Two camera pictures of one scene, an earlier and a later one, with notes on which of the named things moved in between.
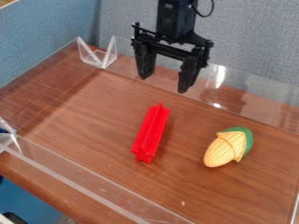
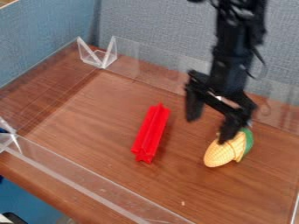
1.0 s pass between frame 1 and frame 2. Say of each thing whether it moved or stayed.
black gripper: moved
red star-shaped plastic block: stayed
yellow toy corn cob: stayed
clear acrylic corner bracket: stayed
